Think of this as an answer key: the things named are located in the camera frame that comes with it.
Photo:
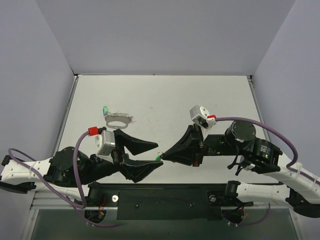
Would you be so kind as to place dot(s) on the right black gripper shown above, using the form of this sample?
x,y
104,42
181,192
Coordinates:
x,y
198,146

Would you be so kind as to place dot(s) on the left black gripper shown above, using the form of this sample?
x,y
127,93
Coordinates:
x,y
119,155

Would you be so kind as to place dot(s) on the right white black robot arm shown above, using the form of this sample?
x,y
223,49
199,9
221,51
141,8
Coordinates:
x,y
297,188

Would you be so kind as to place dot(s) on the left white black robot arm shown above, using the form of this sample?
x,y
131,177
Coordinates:
x,y
20,177

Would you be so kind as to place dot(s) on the green blue key tag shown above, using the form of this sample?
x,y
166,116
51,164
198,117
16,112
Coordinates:
x,y
105,110

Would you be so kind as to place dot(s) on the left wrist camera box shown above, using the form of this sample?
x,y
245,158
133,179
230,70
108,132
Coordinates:
x,y
105,143

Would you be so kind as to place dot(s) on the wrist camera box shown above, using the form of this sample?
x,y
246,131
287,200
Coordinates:
x,y
105,143
202,118

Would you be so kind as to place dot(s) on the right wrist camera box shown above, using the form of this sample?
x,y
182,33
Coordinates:
x,y
202,118

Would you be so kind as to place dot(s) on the aluminium frame rail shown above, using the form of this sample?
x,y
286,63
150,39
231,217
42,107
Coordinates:
x,y
49,203

